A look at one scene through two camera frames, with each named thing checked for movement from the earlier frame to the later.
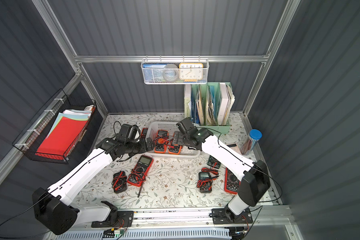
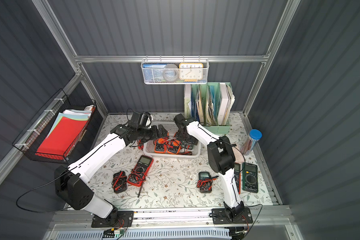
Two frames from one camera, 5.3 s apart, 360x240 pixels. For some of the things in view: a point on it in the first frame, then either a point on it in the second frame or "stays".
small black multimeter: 119,181 stays
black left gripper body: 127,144 → 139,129
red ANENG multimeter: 138,174 stays
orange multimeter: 175,149 stays
